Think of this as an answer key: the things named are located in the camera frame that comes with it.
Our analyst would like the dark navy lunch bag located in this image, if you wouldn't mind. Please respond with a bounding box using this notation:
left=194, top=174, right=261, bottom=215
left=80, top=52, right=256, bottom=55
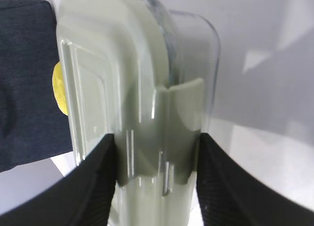
left=0, top=0, right=72, bottom=171

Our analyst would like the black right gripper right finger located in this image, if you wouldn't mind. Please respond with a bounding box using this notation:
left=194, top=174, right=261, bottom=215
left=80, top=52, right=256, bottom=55
left=196, top=133, right=314, bottom=226

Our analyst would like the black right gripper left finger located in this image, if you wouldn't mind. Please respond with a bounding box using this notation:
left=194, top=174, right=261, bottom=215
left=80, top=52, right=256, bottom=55
left=0, top=134, right=117, bottom=226

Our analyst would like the yellow lemon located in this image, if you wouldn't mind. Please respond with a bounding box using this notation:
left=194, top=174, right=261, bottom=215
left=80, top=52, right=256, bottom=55
left=52, top=62, right=68, bottom=115

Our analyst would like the green-lidded glass food container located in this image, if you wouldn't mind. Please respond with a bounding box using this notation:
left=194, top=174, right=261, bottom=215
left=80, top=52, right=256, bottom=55
left=56, top=0, right=220, bottom=226

